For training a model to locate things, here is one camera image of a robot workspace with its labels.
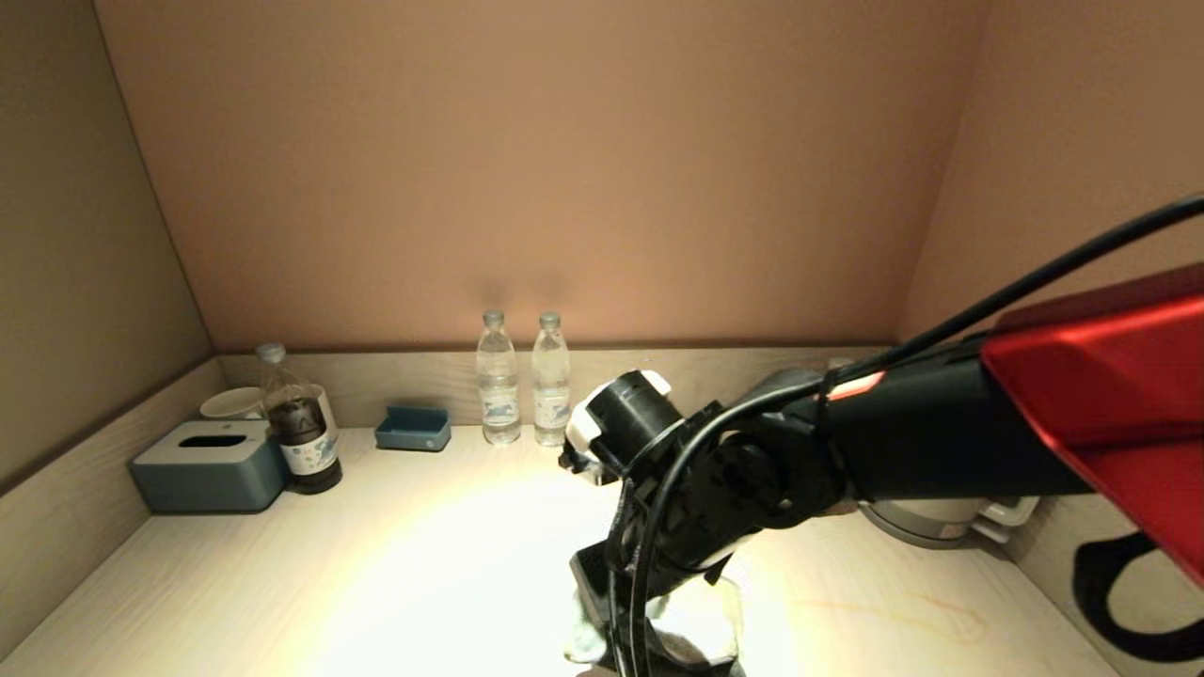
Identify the light blue microfiber cloth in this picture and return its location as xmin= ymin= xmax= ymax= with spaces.
xmin=562 ymin=575 xmax=746 ymax=670

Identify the clear water bottle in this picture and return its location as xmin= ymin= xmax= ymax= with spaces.
xmin=531 ymin=312 xmax=573 ymax=448
xmin=476 ymin=310 xmax=521 ymax=446

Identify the grey kettle base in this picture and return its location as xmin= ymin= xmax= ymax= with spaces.
xmin=865 ymin=508 xmax=1007 ymax=550

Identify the cream electric kettle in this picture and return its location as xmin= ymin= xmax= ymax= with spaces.
xmin=861 ymin=496 xmax=1040 ymax=542

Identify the small blue tray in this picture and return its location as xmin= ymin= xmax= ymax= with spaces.
xmin=374 ymin=406 xmax=452 ymax=453

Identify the white ceramic cup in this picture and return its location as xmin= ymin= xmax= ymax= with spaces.
xmin=199 ymin=387 xmax=267 ymax=421

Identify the blue-grey tissue box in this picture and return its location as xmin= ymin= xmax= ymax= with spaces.
xmin=130 ymin=420 xmax=290 ymax=514

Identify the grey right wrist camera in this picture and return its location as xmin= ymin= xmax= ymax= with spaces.
xmin=560 ymin=440 xmax=617 ymax=486

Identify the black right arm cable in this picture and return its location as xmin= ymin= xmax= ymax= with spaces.
xmin=607 ymin=193 xmax=1204 ymax=677
xmin=1072 ymin=529 xmax=1204 ymax=661

